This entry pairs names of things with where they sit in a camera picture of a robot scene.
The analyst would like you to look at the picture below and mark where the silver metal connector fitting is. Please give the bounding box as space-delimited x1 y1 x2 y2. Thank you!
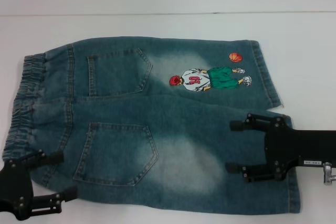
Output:
322 162 336 186

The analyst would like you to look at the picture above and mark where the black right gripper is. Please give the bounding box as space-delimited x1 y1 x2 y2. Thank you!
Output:
225 113 336 184

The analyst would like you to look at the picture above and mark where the blue denim shorts basketball print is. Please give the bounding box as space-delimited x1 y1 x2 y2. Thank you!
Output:
1 39 301 216

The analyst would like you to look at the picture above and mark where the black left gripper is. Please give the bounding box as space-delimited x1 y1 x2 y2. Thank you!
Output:
0 149 79 221

